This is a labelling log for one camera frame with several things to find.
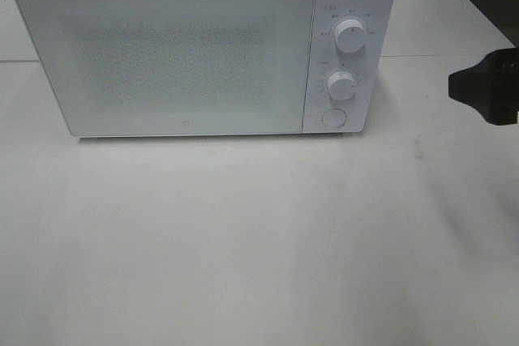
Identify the round microwave door button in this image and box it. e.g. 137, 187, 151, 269
322, 109, 347, 129

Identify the white microwave knob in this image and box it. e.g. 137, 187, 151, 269
332, 15, 367, 53
327, 70, 357, 101

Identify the white microwave door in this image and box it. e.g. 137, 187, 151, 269
16, 0, 313, 137

